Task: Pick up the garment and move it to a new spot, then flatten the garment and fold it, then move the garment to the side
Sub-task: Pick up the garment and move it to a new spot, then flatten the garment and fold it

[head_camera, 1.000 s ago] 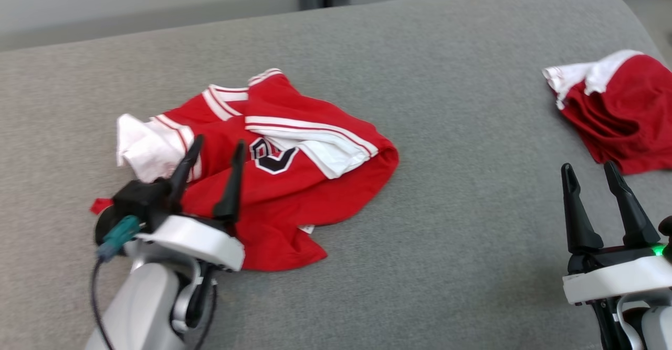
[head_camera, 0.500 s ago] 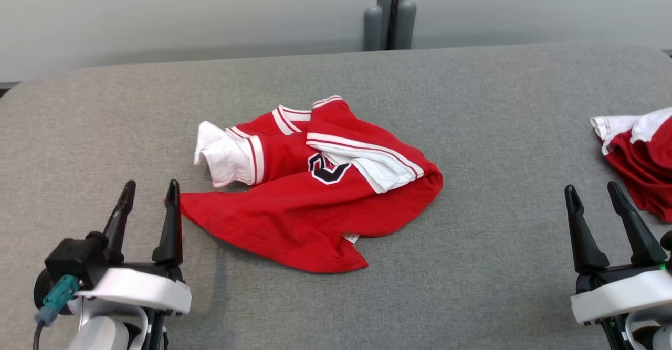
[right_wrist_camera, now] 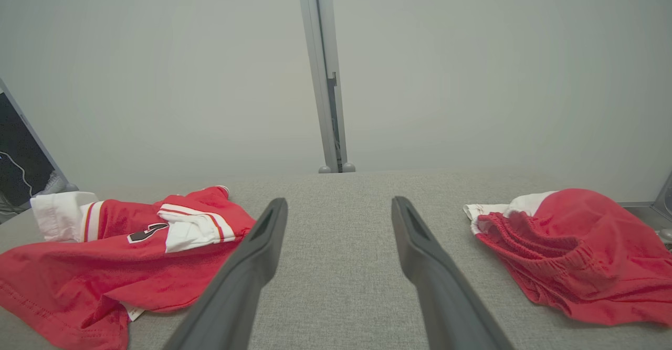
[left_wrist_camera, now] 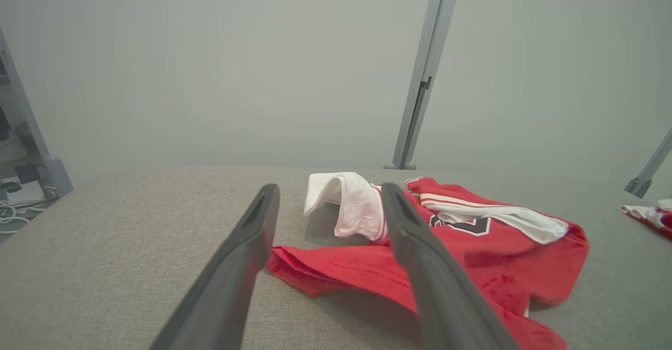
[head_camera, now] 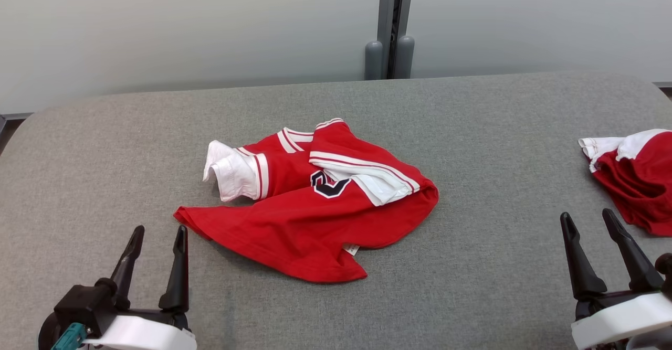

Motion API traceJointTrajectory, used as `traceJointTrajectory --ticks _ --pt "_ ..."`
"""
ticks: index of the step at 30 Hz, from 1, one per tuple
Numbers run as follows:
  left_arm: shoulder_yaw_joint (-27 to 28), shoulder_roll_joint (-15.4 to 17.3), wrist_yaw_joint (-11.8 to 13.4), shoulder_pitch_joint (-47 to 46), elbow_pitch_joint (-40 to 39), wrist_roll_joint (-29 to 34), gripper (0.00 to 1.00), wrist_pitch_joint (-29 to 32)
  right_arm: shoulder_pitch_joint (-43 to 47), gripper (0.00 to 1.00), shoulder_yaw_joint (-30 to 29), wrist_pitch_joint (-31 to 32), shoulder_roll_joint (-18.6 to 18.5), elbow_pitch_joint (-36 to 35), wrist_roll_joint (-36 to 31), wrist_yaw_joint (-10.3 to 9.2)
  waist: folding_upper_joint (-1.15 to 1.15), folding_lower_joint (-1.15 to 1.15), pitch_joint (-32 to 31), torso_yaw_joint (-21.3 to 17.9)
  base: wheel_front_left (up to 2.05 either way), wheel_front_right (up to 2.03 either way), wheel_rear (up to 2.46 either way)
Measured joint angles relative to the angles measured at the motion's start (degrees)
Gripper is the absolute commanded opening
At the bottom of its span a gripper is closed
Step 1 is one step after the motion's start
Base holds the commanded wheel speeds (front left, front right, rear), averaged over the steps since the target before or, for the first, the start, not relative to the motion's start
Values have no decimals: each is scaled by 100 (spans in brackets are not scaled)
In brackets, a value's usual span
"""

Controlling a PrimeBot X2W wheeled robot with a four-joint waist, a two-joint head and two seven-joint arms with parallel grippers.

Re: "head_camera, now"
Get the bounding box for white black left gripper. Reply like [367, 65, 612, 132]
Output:
[84, 225, 198, 350]

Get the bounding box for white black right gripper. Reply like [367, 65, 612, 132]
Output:
[560, 208, 672, 350]

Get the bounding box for red and white jersey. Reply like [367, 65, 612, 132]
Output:
[579, 129, 672, 237]

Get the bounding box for red jersey shirt white sleeves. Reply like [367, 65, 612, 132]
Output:
[173, 118, 439, 283]

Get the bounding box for teal cable connector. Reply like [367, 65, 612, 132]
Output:
[51, 323, 87, 350]

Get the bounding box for grey rounded post foot cap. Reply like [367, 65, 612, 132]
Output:
[394, 35, 415, 79]
[364, 40, 384, 81]

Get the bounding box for grey aluminium partition post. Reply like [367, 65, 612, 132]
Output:
[375, 0, 415, 80]

